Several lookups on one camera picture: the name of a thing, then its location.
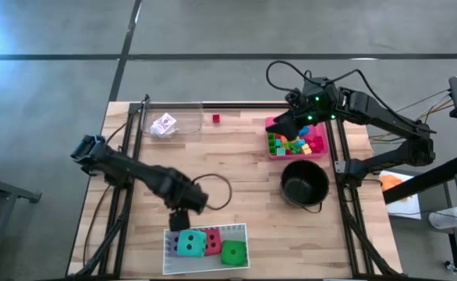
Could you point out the white paper sheet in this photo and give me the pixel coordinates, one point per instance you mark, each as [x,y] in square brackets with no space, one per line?
[408,207]

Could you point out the black cooking pot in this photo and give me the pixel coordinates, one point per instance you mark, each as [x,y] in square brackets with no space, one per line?
[304,187]

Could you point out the small mint brick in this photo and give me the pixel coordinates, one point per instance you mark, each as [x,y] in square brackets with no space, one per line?
[281,151]

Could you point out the green foam die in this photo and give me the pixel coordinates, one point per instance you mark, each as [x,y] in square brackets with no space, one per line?
[233,253]

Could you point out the purple playing card deck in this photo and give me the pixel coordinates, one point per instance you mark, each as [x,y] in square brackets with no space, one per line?
[165,123]

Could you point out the white crumpled bag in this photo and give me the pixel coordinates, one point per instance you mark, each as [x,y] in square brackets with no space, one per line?
[445,220]

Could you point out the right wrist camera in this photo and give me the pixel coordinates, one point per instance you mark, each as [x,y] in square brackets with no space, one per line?
[294,98]

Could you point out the small yellow brick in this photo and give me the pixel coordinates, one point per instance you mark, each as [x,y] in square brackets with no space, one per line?
[306,149]

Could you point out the orange object on paper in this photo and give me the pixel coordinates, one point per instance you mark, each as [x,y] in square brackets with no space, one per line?
[391,182]

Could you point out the black stand beam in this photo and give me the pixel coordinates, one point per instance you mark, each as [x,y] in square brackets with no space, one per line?
[427,178]

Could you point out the tall blue block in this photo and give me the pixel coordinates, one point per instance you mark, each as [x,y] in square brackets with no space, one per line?
[304,130]

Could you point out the long green brick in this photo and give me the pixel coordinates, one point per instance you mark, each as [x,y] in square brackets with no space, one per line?
[270,143]

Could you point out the green large stud block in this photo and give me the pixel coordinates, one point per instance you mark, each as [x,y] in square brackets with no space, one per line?
[291,147]

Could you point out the small blue brick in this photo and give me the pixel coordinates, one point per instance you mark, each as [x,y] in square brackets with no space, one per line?
[299,143]

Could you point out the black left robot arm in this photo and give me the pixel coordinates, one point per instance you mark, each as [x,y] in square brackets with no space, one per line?
[135,171]

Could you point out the red foam die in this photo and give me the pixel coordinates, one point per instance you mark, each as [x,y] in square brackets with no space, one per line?
[213,242]

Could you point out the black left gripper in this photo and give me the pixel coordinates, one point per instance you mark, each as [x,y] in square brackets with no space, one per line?
[189,197]

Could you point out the orange large block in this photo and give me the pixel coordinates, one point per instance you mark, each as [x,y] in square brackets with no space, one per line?
[280,137]

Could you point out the red large stud block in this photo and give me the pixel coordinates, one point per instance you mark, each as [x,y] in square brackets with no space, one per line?
[318,143]

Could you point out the small dark red brick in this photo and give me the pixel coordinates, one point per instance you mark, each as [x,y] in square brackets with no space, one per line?
[216,118]

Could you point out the black metal cart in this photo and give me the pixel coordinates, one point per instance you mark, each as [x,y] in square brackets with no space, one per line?
[14,191]

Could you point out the grey mounting plate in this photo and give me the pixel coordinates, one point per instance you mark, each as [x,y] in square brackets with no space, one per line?
[339,166]

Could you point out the clear plastic tray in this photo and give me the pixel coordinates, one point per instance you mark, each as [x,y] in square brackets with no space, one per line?
[189,121]

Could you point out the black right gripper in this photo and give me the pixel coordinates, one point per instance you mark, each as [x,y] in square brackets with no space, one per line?
[322,99]

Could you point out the purple foam die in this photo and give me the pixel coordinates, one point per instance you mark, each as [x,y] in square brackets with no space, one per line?
[172,244]

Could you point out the pink plastic bin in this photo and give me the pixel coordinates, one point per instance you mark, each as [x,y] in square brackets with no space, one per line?
[322,156]

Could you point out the small teal brick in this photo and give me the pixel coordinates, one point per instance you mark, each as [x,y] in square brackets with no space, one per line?
[278,143]

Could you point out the white mesh basket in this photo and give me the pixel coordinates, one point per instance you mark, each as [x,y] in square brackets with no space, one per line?
[197,267]

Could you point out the caster wheel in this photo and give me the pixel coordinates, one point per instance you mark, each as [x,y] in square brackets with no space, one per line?
[451,266]

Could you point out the teal foam die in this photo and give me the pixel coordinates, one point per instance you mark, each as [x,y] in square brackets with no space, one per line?
[191,242]

